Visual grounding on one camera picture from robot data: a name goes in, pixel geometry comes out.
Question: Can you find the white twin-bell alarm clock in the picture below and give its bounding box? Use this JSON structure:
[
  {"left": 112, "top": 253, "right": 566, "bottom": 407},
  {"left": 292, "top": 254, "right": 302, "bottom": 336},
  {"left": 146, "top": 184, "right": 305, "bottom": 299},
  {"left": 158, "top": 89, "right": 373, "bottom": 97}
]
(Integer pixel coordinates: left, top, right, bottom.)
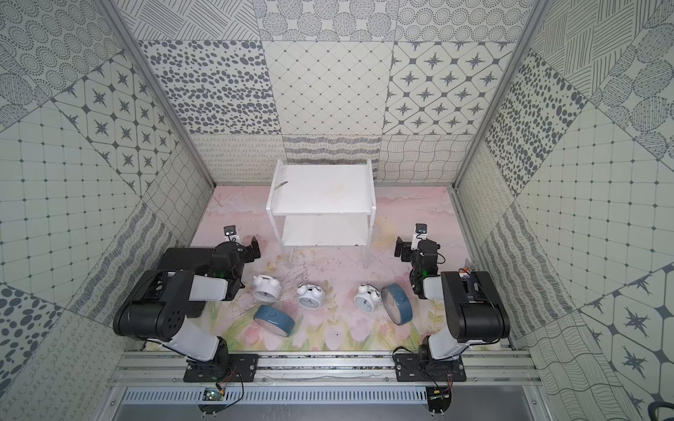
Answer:
[
  {"left": 253, "top": 275, "right": 282, "bottom": 303},
  {"left": 354, "top": 283, "right": 382, "bottom": 313},
  {"left": 297, "top": 283, "right": 326, "bottom": 310}
]

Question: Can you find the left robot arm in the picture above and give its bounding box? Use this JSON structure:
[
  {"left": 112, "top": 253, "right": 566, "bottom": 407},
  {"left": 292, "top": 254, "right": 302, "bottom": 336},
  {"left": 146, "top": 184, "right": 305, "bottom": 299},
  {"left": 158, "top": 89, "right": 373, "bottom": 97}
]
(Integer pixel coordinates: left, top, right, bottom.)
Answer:
[{"left": 112, "top": 237, "right": 261, "bottom": 372}]

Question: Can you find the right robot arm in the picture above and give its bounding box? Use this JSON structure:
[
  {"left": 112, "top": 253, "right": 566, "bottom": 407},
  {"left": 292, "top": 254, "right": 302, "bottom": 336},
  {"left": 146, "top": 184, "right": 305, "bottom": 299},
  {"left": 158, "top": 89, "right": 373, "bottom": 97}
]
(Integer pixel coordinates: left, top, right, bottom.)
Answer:
[{"left": 394, "top": 233, "right": 511, "bottom": 361}]

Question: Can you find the blue round alarm clock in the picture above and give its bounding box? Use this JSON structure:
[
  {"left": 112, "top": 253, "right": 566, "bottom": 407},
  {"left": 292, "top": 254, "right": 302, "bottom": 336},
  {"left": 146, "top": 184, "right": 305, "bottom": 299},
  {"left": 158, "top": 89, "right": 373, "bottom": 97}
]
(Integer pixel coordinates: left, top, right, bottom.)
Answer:
[
  {"left": 254, "top": 305, "right": 296, "bottom": 337},
  {"left": 382, "top": 283, "right": 414, "bottom": 326}
]

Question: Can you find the white two-tier shelf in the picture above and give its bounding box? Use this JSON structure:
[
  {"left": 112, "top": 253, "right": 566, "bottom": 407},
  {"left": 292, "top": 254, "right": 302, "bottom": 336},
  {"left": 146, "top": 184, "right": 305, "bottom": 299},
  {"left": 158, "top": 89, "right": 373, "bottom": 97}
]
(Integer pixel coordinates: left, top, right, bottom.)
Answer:
[{"left": 266, "top": 159, "right": 377, "bottom": 267}]

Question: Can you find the black pad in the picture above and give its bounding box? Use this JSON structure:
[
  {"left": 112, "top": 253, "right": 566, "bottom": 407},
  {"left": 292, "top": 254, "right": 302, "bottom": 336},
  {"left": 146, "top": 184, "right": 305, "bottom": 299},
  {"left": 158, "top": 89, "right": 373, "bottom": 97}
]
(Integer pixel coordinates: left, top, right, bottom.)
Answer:
[{"left": 156, "top": 247, "right": 222, "bottom": 319}]

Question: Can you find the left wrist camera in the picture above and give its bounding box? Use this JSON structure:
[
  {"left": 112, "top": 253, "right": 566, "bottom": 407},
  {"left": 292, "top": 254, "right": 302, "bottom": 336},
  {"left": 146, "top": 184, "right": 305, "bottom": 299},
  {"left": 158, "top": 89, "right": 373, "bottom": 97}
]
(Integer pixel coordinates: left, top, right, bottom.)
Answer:
[{"left": 223, "top": 226, "right": 240, "bottom": 244}]

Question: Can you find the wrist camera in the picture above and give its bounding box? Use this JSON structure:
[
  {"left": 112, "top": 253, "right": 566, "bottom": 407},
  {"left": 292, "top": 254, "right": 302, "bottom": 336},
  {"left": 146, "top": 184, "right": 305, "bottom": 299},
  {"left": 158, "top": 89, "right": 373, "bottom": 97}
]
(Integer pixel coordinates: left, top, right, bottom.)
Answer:
[
  {"left": 411, "top": 223, "right": 428, "bottom": 250},
  {"left": 223, "top": 226, "right": 240, "bottom": 244}
]

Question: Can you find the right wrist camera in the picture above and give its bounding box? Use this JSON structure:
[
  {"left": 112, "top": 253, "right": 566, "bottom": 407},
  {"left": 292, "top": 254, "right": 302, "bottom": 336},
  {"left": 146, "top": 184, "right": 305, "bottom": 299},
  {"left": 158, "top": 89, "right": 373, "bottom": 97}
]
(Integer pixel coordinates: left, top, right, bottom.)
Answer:
[{"left": 411, "top": 223, "right": 428, "bottom": 250}]

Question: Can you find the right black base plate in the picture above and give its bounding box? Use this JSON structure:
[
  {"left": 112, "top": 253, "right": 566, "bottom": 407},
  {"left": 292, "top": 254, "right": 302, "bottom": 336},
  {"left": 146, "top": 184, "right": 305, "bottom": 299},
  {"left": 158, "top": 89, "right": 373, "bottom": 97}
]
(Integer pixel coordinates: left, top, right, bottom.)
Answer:
[{"left": 391, "top": 353, "right": 467, "bottom": 383}]

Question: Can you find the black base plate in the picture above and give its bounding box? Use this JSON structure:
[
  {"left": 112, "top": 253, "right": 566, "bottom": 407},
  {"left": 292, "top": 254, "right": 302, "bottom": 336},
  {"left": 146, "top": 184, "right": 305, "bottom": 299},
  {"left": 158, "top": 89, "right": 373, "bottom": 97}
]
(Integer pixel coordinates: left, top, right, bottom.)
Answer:
[
  {"left": 391, "top": 353, "right": 467, "bottom": 383},
  {"left": 183, "top": 354, "right": 260, "bottom": 383}
]

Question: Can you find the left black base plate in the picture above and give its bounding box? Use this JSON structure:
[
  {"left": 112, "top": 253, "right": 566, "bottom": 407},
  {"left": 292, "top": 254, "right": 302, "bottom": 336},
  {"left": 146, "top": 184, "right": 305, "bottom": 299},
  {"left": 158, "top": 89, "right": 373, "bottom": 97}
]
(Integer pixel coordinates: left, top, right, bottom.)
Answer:
[{"left": 183, "top": 354, "right": 260, "bottom": 383}]

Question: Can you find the aluminium mounting rail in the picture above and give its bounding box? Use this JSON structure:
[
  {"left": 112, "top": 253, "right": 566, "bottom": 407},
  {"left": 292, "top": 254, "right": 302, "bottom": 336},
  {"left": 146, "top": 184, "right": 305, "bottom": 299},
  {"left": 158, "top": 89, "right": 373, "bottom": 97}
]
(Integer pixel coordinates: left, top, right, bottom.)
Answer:
[{"left": 108, "top": 349, "right": 542, "bottom": 387}]

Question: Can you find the perforated cable duct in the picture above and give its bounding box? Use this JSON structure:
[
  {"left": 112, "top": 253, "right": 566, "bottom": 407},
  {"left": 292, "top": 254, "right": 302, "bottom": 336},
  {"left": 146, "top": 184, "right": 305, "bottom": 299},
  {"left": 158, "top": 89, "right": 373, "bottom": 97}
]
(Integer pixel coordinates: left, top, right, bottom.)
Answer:
[{"left": 123, "top": 386, "right": 427, "bottom": 405}]

